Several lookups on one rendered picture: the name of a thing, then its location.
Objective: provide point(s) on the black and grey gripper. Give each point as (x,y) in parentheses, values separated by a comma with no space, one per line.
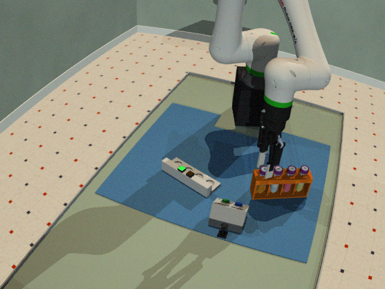
(270,134)

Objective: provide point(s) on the purple screw cap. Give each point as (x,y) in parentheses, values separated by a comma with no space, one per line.
(278,170)
(262,170)
(291,170)
(304,169)

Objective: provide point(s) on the blue flat mat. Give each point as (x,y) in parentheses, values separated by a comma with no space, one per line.
(284,227)

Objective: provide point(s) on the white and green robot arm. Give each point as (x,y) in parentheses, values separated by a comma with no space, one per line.
(280,77)

